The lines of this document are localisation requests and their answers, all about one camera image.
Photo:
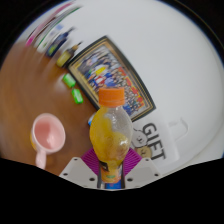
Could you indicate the orange-capped clear drink bottle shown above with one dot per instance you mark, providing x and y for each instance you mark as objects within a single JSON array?
[{"x": 110, "y": 133}]

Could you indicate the framed group photo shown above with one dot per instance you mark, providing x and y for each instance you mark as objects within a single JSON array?
[{"x": 100, "y": 70}]

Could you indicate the white shampoo bottle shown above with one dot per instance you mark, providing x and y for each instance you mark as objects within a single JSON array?
[{"x": 49, "y": 39}]

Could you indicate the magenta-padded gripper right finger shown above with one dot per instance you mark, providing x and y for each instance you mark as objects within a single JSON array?
[{"x": 145, "y": 171}]

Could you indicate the brown bottle with yellow label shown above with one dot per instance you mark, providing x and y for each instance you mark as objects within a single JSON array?
[{"x": 65, "y": 57}]

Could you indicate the white paper gift bag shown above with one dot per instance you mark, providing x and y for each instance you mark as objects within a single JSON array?
[{"x": 156, "y": 143}]

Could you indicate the pink mug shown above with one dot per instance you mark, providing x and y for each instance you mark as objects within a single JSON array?
[{"x": 48, "y": 133}]

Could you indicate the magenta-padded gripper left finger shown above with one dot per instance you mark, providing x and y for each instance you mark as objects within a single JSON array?
[{"x": 76, "y": 171}]

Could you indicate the dark blue pump bottle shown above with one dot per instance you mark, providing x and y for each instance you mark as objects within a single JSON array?
[{"x": 56, "y": 45}]

